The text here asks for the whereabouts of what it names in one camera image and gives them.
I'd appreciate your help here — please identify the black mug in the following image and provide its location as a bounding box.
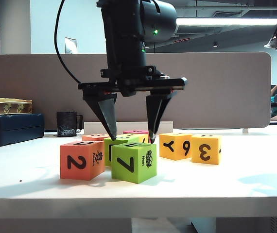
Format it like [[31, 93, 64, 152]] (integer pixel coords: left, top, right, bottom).
[[56, 111, 84, 138]]

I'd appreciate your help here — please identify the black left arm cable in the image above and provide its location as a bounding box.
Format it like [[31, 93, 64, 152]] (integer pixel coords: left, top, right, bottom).
[[54, 0, 82, 83]]

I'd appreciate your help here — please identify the pink block with number 4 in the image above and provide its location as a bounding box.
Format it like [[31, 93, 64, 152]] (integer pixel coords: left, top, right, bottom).
[[122, 130, 150, 135]]

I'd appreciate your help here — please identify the orange block with Queen print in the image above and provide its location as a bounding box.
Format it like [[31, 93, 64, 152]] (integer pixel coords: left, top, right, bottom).
[[59, 140, 105, 181]]

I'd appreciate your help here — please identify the yellow block with Y and 6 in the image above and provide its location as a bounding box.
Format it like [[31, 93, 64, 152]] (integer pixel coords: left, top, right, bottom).
[[159, 133, 193, 161]]

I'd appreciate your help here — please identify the wall sign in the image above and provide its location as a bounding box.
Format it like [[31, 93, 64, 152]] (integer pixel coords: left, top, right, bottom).
[[64, 37, 78, 55]]

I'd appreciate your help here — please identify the navy blue case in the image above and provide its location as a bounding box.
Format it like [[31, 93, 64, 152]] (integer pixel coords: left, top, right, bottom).
[[0, 113, 45, 148]]

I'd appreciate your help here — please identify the cream ornate box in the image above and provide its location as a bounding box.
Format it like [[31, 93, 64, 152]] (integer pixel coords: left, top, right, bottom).
[[0, 97, 34, 115]]

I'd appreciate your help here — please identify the brown-grey desk divider panel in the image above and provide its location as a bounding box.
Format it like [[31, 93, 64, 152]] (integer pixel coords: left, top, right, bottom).
[[0, 51, 272, 129]]

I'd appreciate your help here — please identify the yellow block with Alligator print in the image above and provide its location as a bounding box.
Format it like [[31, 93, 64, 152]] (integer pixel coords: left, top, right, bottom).
[[116, 133, 150, 144]]

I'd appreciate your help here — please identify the green block with letter D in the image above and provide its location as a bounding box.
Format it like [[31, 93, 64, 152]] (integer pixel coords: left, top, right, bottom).
[[104, 135, 139, 167]]

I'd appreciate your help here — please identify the orange block with letter Y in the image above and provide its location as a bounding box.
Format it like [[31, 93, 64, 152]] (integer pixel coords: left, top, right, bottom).
[[82, 133, 110, 142]]

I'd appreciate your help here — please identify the ceiling light strip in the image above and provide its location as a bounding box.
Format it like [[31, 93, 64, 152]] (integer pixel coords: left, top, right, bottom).
[[176, 18, 277, 26]]

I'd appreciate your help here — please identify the yellow block with number 3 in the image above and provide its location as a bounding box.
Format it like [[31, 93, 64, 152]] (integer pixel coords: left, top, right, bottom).
[[191, 134, 223, 166]]

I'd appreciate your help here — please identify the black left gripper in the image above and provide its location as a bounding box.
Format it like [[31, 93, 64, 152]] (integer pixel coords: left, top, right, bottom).
[[77, 65, 188, 144]]

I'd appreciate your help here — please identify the green block with number 7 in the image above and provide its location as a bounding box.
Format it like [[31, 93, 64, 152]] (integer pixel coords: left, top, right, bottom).
[[111, 142, 158, 184]]

